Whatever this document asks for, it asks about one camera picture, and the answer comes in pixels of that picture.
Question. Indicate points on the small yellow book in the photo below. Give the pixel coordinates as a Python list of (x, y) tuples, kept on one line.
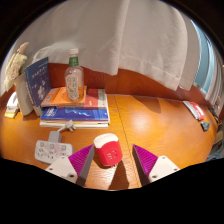
[(10, 114)]

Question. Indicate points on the red and white charger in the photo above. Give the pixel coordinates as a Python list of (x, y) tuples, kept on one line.
[(108, 151)]

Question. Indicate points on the white flat book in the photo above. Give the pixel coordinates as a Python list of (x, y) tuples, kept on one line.
[(86, 123)]

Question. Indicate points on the white curtain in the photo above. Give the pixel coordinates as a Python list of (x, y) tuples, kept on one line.
[(126, 33)]

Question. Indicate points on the upright blue book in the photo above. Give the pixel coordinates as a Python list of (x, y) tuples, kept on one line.
[(37, 80)]

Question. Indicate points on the clear green-labelled bottle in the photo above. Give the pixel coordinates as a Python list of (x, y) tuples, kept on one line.
[(74, 83)]

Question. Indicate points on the white ceramic vase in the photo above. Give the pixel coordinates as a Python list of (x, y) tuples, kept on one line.
[(24, 96)]

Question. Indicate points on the white and pink flowers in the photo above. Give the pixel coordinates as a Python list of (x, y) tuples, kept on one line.
[(15, 66)]

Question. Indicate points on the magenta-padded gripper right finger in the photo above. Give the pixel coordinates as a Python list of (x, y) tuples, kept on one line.
[(163, 168)]

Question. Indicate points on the blue flat book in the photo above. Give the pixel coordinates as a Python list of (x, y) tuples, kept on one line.
[(76, 114)]

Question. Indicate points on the small dark grey object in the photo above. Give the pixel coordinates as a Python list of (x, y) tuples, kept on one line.
[(205, 126)]

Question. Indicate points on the light blue window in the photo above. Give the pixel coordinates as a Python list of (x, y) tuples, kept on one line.
[(206, 63)]

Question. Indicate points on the orange flat book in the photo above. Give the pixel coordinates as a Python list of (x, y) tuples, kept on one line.
[(56, 96)]

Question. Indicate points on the white power strip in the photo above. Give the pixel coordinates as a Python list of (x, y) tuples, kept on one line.
[(51, 151)]

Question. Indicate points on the small white book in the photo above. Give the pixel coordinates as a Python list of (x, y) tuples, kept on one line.
[(12, 100)]

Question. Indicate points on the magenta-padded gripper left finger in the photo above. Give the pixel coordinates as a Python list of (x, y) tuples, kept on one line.
[(61, 168)]

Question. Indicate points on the upright grey book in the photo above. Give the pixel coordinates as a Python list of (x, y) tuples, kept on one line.
[(37, 110)]

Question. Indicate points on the red flat book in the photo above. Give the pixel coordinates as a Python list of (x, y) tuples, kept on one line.
[(96, 98)]

